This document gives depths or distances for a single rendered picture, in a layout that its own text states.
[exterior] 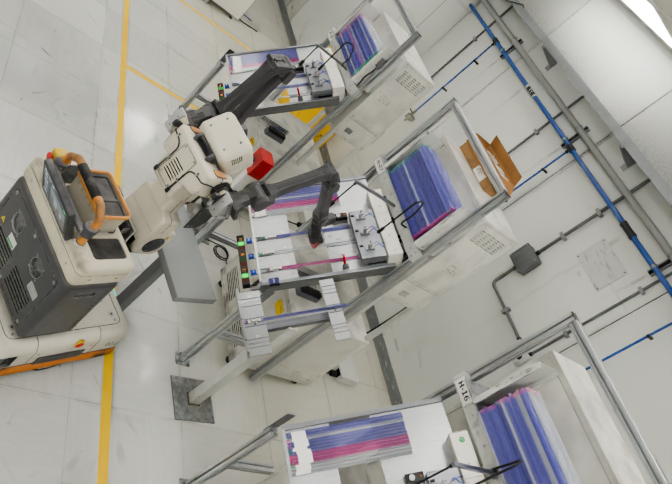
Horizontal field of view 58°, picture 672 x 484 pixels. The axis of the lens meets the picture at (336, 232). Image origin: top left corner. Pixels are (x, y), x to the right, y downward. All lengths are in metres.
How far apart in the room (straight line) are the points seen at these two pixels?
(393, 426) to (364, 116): 2.34
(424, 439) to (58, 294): 1.58
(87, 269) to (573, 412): 1.94
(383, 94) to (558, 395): 2.39
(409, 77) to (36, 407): 2.93
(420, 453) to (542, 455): 0.51
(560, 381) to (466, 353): 1.92
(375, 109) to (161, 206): 2.12
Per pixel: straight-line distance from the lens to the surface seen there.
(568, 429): 2.66
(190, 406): 3.42
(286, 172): 4.52
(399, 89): 4.26
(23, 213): 2.66
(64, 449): 2.98
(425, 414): 2.77
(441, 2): 6.08
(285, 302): 3.41
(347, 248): 3.24
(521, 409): 2.54
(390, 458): 2.67
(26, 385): 3.02
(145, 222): 2.69
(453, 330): 4.67
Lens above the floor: 2.45
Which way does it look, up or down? 25 degrees down
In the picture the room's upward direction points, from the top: 51 degrees clockwise
